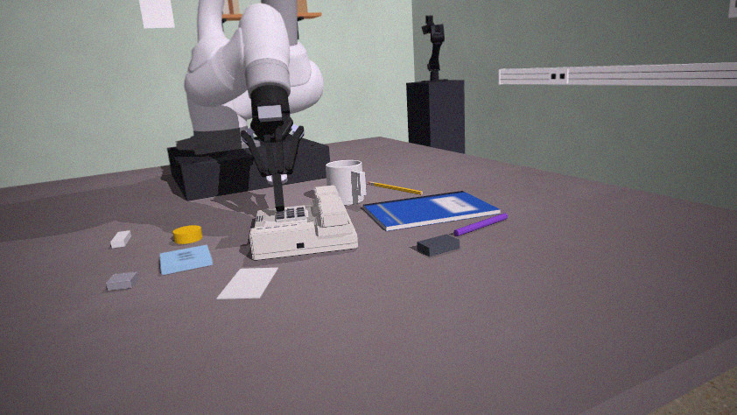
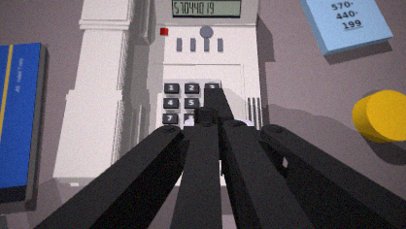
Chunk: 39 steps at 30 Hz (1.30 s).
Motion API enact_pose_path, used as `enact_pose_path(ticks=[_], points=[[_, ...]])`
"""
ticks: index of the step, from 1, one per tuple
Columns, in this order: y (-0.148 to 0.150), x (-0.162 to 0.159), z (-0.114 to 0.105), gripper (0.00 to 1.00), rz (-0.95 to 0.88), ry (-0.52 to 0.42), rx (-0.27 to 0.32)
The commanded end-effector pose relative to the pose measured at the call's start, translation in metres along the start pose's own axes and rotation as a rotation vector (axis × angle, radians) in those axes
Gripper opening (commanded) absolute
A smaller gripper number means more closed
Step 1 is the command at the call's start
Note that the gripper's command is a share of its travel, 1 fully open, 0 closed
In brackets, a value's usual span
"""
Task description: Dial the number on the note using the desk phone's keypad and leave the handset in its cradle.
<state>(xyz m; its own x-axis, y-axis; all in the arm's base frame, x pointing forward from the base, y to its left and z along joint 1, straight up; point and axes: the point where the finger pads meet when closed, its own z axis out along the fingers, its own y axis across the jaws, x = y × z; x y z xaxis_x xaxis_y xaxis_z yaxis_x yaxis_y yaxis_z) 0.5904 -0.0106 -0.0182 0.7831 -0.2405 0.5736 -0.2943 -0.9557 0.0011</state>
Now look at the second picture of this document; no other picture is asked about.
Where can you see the blue notebook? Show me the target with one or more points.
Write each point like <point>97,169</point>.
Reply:
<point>22,69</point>

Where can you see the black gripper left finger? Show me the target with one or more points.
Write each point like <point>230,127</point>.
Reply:
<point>129,194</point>

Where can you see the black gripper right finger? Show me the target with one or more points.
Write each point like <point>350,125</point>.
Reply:
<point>331,195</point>

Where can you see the white desk phone base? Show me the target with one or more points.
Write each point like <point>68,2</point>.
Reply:
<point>189,45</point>

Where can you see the yellow short cylinder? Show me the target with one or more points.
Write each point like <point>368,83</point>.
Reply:
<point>381,117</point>

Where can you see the white telephone handset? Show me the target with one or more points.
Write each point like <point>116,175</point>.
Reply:
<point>99,125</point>

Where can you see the light blue sticky note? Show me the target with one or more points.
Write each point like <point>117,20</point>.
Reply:
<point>340,25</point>

